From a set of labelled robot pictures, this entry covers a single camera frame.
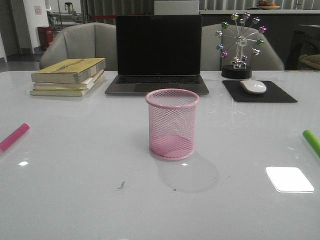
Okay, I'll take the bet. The left grey armchair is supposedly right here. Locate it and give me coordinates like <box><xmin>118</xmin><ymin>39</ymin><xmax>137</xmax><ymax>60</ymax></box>
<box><xmin>39</xmin><ymin>22</ymin><xmax>118</xmax><ymax>71</ymax></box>

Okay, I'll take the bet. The black mouse pad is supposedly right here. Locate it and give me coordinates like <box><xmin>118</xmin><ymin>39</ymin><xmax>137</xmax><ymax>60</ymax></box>
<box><xmin>222</xmin><ymin>80</ymin><xmax>298</xmax><ymax>103</ymax></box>

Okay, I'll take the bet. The white computer mouse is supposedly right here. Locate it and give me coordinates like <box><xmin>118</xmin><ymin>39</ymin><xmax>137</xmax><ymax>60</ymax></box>
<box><xmin>239</xmin><ymin>79</ymin><xmax>267</xmax><ymax>94</ymax></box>

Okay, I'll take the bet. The top yellow book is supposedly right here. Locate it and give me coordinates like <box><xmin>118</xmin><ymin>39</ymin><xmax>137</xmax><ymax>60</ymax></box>
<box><xmin>31</xmin><ymin>58</ymin><xmax>106</xmax><ymax>84</ymax></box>

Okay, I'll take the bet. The pink mesh pen holder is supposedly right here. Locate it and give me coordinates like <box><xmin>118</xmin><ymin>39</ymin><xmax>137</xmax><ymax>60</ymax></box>
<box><xmin>145</xmin><ymin>88</ymin><xmax>200</xmax><ymax>161</ymax></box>

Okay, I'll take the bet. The grey armchair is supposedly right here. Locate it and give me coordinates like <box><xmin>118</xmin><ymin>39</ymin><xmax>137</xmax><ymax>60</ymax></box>
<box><xmin>39</xmin><ymin>22</ymin><xmax>118</xmax><ymax>71</ymax></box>
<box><xmin>200</xmin><ymin>23</ymin><xmax>285</xmax><ymax>71</ymax></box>

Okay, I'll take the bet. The middle white book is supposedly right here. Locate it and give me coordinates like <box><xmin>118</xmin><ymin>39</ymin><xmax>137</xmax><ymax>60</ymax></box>
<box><xmin>33</xmin><ymin>70</ymin><xmax>104</xmax><ymax>90</ymax></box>

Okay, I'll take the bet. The right grey armchair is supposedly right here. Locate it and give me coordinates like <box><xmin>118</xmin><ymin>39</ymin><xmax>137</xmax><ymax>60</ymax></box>
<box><xmin>200</xmin><ymin>23</ymin><xmax>285</xmax><ymax>71</ymax></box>

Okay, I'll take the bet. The grey laptop computer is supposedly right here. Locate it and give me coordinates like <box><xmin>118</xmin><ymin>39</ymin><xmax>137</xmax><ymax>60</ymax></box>
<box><xmin>105</xmin><ymin>14</ymin><xmax>209</xmax><ymax>95</ymax></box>

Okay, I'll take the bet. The bottom pale book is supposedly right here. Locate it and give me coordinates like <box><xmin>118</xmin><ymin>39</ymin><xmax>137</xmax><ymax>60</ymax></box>
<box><xmin>29</xmin><ymin>77</ymin><xmax>102</xmax><ymax>97</ymax></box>

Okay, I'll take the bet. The green marker pen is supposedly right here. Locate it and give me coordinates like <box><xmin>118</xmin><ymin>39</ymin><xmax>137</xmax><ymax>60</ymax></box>
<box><xmin>302</xmin><ymin>129</ymin><xmax>320</xmax><ymax>157</ymax></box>

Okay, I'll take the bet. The pink marker pen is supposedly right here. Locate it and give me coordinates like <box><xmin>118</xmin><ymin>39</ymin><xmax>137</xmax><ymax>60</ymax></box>
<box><xmin>0</xmin><ymin>123</ymin><xmax>30</xmax><ymax>153</ymax></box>

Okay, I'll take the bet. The fruit bowl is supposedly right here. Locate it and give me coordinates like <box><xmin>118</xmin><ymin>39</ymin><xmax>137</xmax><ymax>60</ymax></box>
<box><xmin>257</xmin><ymin>0</ymin><xmax>280</xmax><ymax>10</ymax></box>

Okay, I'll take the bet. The ferris wheel desk ornament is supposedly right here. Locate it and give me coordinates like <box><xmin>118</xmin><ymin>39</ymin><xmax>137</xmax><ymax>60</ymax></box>
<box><xmin>215</xmin><ymin>12</ymin><xmax>267</xmax><ymax>80</ymax></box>

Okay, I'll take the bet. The red bin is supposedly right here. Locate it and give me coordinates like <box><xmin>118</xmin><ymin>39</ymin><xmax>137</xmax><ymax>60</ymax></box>
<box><xmin>37</xmin><ymin>26</ymin><xmax>54</xmax><ymax>50</ymax></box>

